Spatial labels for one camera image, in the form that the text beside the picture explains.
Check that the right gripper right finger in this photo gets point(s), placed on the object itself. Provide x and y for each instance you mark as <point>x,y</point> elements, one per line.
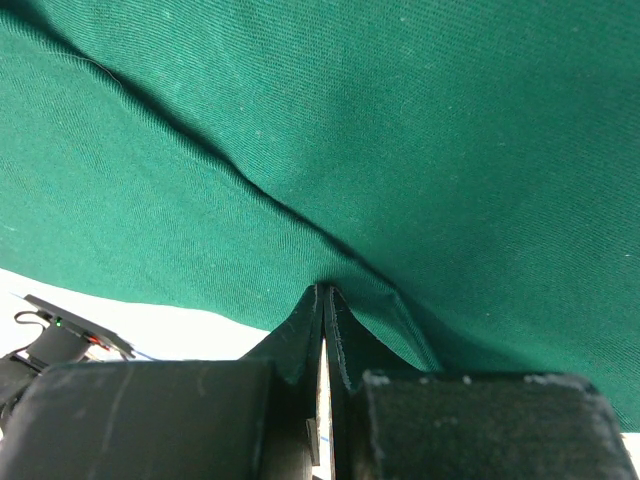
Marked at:
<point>393,421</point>

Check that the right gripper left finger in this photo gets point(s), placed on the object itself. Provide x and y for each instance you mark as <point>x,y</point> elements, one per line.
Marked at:
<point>81,403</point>

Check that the green surgical cloth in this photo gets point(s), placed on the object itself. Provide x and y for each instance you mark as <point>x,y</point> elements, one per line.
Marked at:
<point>466,173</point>

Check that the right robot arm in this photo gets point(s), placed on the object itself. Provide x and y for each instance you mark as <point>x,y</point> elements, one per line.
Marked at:
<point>76,404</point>

